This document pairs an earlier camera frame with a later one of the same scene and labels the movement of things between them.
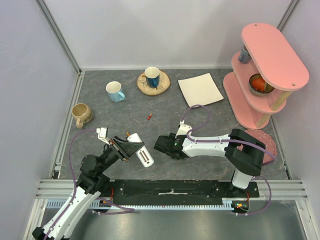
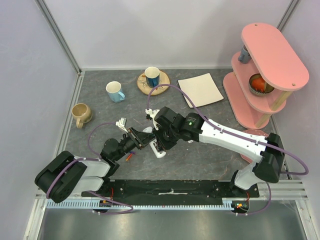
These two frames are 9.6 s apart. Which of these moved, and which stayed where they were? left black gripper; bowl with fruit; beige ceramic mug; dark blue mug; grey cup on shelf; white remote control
Moved: white remote control; left black gripper
Stayed: dark blue mug; beige ceramic mug; grey cup on shelf; bowl with fruit
